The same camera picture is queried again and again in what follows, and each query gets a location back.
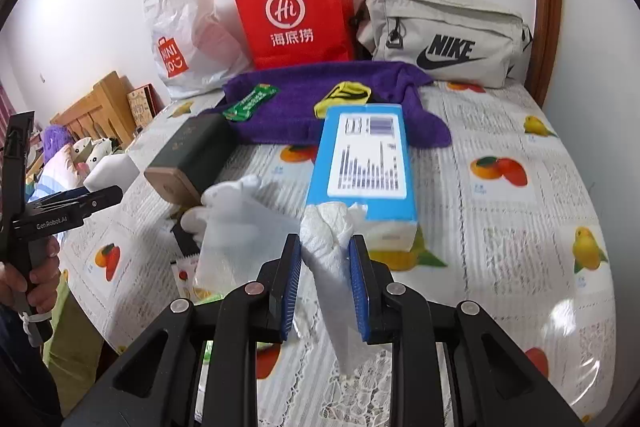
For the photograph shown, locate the person's left forearm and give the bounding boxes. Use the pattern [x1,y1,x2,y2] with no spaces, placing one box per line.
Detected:
[0,302,63,427]

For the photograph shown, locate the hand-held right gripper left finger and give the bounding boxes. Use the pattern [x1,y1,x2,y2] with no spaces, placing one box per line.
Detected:
[62,234,303,427]

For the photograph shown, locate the white plush toy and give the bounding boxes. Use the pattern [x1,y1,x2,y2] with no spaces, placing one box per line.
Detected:
[70,137,122,178]

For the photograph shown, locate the green snack packet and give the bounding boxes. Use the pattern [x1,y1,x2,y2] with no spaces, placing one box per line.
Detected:
[221,83,279,122]

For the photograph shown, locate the brown wooden door frame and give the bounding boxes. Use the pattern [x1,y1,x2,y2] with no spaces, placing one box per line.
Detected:
[525,0,563,108]

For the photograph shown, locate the blue tissue pack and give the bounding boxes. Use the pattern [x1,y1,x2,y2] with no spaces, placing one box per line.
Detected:
[305,103,420,258]

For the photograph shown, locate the yellow black socks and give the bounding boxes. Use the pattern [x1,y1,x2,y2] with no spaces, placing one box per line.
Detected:
[313,80,372,118]

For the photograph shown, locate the fruit printed tablecloth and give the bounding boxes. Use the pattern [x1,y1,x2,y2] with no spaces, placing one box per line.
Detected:
[60,72,618,427]

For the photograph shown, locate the white plastic bag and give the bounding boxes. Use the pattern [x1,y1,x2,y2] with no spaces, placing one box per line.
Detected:
[141,0,251,100]

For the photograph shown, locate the white tissue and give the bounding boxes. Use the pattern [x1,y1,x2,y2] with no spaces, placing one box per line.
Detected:
[299,202,368,373]

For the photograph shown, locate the dark green box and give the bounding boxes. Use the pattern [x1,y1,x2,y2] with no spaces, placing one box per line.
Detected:
[143,113,232,208]

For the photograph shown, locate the person's left hand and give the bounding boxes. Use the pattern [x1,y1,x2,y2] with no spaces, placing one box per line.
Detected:
[0,234,62,308]

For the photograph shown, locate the white snack packet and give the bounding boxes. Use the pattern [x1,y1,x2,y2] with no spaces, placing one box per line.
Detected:
[170,257,203,301]

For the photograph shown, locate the olive green cloth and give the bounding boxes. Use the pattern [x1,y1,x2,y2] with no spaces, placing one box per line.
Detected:
[45,292,106,403]

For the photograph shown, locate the striped blue white cloth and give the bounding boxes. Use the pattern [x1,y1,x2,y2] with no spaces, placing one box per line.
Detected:
[22,164,76,208]

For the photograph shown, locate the purple plush toy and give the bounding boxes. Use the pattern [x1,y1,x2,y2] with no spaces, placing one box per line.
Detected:
[41,124,75,165]

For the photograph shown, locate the light wooden headboard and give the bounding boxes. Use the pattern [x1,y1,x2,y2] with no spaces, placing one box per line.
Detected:
[50,71,138,148]

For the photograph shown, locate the purple towel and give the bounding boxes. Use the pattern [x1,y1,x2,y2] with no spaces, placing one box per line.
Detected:
[200,61,453,150]

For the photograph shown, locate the grey waist bag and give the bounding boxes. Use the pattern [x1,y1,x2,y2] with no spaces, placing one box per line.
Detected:
[350,0,535,88]

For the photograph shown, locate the patterned small box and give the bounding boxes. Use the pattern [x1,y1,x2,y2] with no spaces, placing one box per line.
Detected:
[126,84,160,128]

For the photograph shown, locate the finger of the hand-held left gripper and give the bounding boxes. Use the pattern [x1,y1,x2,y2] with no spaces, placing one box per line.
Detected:
[35,188,92,204]
[27,186,124,220]

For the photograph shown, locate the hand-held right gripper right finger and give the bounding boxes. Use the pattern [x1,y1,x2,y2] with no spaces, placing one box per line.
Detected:
[348,234,583,427]

